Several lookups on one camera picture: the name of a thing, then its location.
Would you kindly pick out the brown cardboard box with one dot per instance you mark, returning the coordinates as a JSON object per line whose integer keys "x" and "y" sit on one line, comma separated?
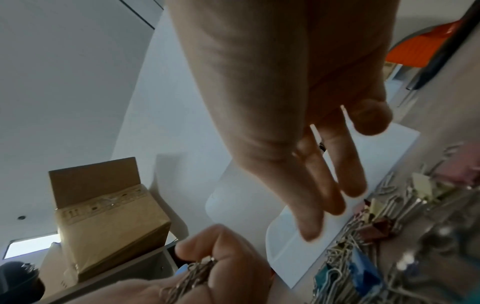
{"x": 112, "y": 225}

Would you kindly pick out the pile of silver paper clips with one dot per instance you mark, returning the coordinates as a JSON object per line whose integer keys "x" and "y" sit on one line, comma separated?
{"x": 412, "y": 207}

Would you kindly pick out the person's left hand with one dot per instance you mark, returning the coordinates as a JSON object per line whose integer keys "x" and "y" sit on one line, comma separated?
{"x": 232, "y": 267}

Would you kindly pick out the person's right hand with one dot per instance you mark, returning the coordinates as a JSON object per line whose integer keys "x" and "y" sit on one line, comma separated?
{"x": 270, "y": 89}

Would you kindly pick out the orange ribbed box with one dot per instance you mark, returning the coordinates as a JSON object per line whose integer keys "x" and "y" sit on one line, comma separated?
{"x": 416, "y": 47}

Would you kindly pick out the white compartment organizer tray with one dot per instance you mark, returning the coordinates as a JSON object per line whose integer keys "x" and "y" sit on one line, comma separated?
{"x": 247, "y": 213}

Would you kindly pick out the grey shelf unit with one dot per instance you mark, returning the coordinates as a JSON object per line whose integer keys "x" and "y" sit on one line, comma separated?
{"x": 123, "y": 276}

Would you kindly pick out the tea bottle with blue cap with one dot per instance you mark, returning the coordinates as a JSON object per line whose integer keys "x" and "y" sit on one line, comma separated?
{"x": 181, "y": 270}

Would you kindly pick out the handful of paper clips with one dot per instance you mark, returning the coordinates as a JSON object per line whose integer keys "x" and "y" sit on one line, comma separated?
{"x": 191, "y": 279}

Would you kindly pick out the black bag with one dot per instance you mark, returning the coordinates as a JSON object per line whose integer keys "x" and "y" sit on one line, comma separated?
{"x": 18, "y": 282}

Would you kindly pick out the ceiling light panel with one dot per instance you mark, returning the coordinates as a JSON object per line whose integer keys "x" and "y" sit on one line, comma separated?
{"x": 30, "y": 246}

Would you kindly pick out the small round ceiling spot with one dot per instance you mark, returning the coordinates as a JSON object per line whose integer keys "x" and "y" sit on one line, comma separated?
{"x": 21, "y": 217}

